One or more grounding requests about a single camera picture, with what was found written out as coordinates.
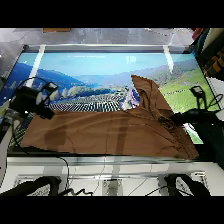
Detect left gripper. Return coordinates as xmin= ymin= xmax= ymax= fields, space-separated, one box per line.
xmin=9 ymin=85 xmax=55 ymax=121

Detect brown pants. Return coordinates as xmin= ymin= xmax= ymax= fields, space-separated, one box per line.
xmin=20 ymin=74 xmax=200 ymax=160

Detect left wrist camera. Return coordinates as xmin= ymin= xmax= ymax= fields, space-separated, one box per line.
xmin=42 ymin=81 xmax=60 ymax=101

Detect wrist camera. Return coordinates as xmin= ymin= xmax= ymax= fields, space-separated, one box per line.
xmin=189 ymin=85 xmax=207 ymax=111
xmin=42 ymin=81 xmax=60 ymax=101

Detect black cable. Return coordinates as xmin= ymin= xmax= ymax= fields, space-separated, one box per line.
xmin=203 ymin=93 xmax=224 ymax=112
xmin=10 ymin=124 xmax=95 ymax=197

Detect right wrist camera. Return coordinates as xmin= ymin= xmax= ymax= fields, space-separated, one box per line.
xmin=189 ymin=85 xmax=207 ymax=111

